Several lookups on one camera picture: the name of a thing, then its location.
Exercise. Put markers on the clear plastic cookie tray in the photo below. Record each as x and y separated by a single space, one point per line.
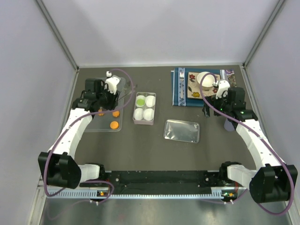
101 123

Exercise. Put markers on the floral square plate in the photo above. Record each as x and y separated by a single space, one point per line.
193 87

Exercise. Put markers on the silver fork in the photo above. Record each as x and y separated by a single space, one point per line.
182 77

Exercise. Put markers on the blue patterned placemat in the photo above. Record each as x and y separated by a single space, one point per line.
176 100

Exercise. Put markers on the metal tongs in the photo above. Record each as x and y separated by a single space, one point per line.
127 90

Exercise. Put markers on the orange cookie near corner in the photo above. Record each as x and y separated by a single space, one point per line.
114 125

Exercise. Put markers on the orange round cookie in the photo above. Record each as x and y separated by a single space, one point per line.
116 114

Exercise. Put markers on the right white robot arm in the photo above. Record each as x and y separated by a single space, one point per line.
272 180

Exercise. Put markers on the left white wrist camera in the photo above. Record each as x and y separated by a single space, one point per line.
111 81

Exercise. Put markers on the cream ceramic bowl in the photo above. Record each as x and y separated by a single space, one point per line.
206 80

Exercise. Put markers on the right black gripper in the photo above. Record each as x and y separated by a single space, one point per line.
214 101

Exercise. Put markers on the patterned napkin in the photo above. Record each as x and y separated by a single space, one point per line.
229 75

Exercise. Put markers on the green round cookie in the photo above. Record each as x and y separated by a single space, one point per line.
140 102

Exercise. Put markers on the purple cup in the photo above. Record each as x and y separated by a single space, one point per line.
228 126

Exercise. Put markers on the white cookie box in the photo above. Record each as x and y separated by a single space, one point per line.
145 115

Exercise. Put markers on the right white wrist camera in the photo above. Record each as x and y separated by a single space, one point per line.
222 88

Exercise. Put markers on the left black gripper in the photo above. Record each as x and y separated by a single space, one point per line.
114 98

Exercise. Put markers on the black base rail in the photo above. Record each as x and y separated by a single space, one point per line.
166 182

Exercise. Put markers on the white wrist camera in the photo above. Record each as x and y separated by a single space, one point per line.
111 81
222 88

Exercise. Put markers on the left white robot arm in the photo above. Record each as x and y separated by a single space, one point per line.
57 165

